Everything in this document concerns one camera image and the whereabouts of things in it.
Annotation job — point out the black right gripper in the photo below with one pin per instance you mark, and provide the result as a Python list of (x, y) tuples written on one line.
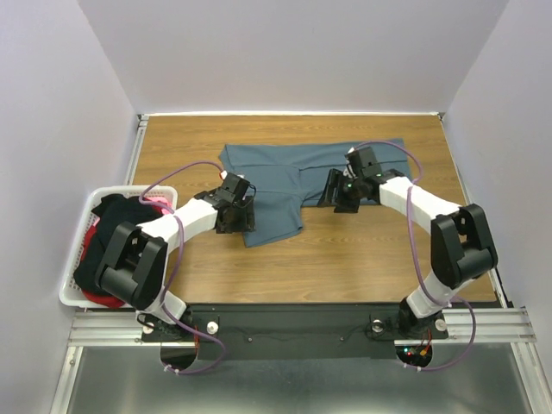
[(335, 179)]

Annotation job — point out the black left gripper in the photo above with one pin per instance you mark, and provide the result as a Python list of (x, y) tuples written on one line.
[(247, 222)]

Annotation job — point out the blue-grey t-shirt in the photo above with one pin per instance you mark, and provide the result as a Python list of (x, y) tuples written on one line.
[(287, 178)]

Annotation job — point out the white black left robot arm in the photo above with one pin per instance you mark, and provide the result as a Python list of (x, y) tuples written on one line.
[(134, 262)]

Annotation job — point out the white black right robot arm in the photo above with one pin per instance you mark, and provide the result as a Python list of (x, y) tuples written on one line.
[(461, 245)]

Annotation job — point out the black t-shirt in basket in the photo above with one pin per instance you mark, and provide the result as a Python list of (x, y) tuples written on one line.
[(84, 275)]

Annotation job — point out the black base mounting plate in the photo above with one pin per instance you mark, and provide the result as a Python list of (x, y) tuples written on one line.
[(209, 333)]

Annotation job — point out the red t-shirt in basket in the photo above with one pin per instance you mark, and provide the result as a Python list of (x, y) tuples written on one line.
[(108, 301)]

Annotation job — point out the white plastic laundry basket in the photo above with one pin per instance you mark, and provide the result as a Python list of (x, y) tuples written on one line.
[(70, 293)]

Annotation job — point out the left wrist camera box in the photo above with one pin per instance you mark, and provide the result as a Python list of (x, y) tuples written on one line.
[(233, 187)]

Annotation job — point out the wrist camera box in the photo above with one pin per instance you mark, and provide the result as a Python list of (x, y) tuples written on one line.
[(233, 187), (361, 163)]

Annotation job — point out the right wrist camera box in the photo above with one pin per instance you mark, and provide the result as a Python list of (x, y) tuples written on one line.
[(361, 163)]

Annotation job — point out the aluminium left side rail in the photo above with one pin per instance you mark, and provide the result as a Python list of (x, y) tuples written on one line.
[(143, 120)]

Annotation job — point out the aluminium front frame rail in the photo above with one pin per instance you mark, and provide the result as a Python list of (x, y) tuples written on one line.
[(120, 329)]

